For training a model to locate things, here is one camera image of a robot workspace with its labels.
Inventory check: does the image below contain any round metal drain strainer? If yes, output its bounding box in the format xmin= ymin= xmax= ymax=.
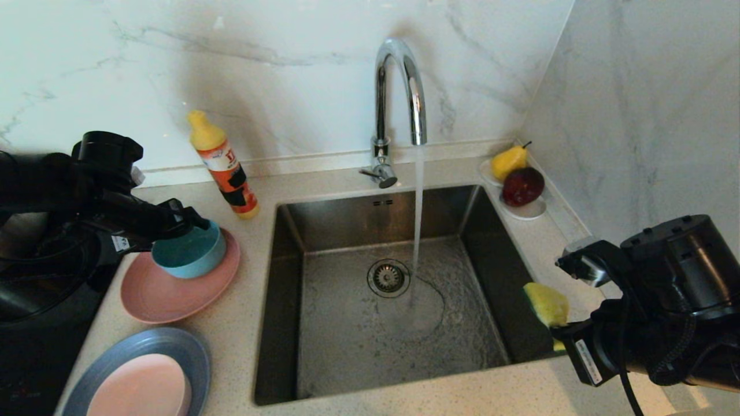
xmin=367 ymin=259 xmax=411 ymax=299

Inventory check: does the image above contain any yellow pear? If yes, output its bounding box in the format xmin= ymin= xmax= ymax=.
xmin=491 ymin=142 xmax=532 ymax=183

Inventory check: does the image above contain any yellow sponge brush with handle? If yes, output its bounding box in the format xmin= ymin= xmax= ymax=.
xmin=523 ymin=282 xmax=571 ymax=352

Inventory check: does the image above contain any yellow-capped orange dish soap bottle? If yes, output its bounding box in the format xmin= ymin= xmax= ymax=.
xmin=186 ymin=110 xmax=261 ymax=220

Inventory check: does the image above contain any black glass induction cooktop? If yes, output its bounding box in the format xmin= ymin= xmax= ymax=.
xmin=0 ymin=260 xmax=122 ymax=416

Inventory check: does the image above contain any teal bowl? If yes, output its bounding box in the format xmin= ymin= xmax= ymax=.
xmin=151 ymin=221 xmax=227 ymax=280

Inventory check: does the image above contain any black frying pan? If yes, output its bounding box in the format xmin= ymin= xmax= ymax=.
xmin=0 ymin=254 xmax=102 ymax=324

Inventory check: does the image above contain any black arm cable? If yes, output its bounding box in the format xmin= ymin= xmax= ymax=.
xmin=617 ymin=315 xmax=697 ymax=416

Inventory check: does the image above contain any small white fruit dish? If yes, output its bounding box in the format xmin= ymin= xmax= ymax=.
xmin=479 ymin=160 xmax=547 ymax=221

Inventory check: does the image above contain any dark red apple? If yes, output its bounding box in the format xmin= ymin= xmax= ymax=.
xmin=502 ymin=168 xmax=545 ymax=207

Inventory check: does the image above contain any large blue-grey plate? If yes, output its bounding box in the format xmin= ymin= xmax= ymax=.
xmin=62 ymin=327 xmax=211 ymax=416

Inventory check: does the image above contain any pink bowl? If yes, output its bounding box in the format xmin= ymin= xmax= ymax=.
xmin=87 ymin=353 xmax=193 ymax=416

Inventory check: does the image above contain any large pink plate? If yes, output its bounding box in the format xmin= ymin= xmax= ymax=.
xmin=120 ymin=228 xmax=242 ymax=324

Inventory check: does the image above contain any chrome gooseneck faucet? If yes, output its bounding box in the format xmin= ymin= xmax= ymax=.
xmin=358 ymin=38 xmax=428 ymax=190

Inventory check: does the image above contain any stainless steel sink basin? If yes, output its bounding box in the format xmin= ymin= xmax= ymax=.
xmin=253 ymin=184 xmax=570 ymax=405

